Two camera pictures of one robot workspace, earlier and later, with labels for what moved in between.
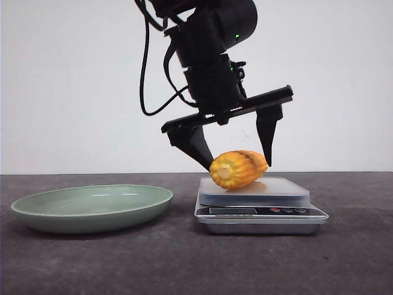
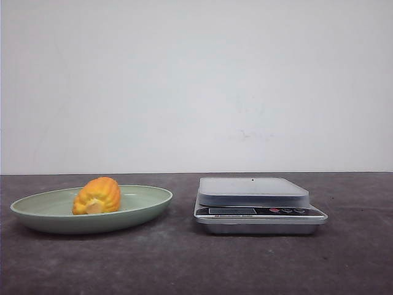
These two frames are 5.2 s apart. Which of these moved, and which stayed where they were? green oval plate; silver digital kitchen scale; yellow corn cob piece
Moved: yellow corn cob piece
Stayed: green oval plate; silver digital kitchen scale
